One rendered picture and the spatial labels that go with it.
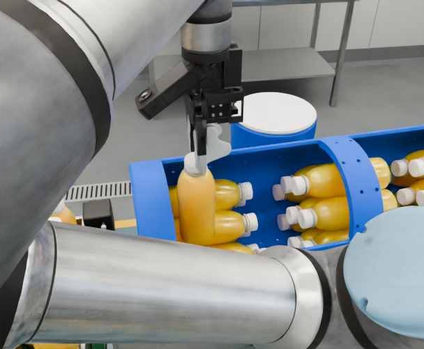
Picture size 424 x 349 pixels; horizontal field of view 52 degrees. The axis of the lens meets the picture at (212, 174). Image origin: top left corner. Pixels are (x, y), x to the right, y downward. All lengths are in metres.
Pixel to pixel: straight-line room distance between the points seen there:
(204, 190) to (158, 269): 0.43
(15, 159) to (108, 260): 0.16
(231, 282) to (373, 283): 0.13
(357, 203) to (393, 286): 0.47
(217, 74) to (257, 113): 0.78
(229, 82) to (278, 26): 3.71
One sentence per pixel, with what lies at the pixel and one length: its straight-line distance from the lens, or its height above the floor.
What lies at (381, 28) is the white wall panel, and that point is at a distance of 4.80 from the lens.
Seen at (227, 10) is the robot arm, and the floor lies 1.55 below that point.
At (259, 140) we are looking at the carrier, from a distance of 1.35.
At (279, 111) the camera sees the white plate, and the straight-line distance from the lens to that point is 1.45.
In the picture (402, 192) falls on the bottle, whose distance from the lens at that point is 1.11.
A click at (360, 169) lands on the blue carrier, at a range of 0.89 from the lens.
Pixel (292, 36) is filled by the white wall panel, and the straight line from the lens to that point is 4.44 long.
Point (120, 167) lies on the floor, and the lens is 3.01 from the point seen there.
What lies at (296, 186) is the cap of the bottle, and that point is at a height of 1.16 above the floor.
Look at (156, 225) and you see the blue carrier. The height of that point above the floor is 1.19.
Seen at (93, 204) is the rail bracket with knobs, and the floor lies 1.00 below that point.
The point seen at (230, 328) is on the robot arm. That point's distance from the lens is 0.39.
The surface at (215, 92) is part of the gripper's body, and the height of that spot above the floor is 1.43.
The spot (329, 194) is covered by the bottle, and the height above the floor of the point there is 1.15.
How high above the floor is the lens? 1.71
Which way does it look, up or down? 37 degrees down
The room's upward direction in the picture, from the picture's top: straight up
